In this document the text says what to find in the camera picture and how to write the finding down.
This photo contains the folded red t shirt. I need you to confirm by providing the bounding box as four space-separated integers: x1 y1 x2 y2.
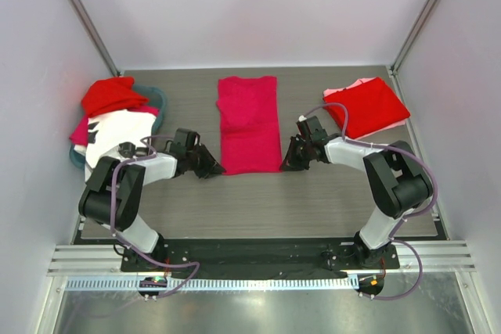
323 77 412 142

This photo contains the teal laundry basket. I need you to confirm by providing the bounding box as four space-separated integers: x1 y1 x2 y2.
69 84 168 170

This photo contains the white black printed t shirt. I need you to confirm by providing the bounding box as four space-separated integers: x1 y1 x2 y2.
83 106 156 181

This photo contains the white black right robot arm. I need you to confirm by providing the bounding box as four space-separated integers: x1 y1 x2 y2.
280 117 436 268

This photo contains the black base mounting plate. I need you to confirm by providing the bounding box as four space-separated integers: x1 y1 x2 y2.
119 237 400 281

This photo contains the right aluminium frame post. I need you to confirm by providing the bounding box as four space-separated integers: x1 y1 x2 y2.
391 0 465 74

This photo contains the aluminium front rail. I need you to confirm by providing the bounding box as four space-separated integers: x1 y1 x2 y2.
48 240 476 275

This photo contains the slotted white cable duct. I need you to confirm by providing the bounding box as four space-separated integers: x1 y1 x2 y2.
65 275 359 293

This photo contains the left aluminium frame post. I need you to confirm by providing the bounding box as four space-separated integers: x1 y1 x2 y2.
68 0 121 77

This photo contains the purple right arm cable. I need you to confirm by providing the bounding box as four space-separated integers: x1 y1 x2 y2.
299 102 439 302

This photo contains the aluminium frame post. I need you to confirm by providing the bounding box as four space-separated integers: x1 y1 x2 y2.
391 0 465 74
68 0 121 77

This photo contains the magenta pink t shirt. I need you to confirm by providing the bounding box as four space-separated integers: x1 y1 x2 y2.
216 76 282 175

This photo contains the red t shirt in basket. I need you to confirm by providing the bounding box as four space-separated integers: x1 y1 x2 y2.
81 77 149 117

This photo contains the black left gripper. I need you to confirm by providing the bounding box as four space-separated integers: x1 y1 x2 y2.
186 142 225 179

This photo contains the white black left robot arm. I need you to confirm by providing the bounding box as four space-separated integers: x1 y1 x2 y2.
78 128 225 271

